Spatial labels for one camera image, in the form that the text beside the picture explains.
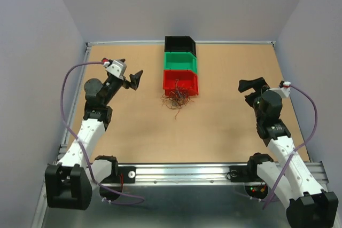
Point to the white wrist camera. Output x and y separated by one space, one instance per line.
283 89
114 67

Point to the red plastic bin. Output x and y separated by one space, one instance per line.
183 80

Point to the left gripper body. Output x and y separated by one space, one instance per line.
112 87

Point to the aluminium front rail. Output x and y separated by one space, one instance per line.
184 173

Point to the black plastic bin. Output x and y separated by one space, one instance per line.
180 44

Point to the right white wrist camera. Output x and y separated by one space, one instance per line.
283 89

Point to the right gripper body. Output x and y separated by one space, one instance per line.
254 99

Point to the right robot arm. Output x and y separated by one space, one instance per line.
306 202

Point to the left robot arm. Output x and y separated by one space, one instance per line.
71 181

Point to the green plastic bin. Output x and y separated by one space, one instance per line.
180 61

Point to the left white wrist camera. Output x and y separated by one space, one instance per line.
114 67

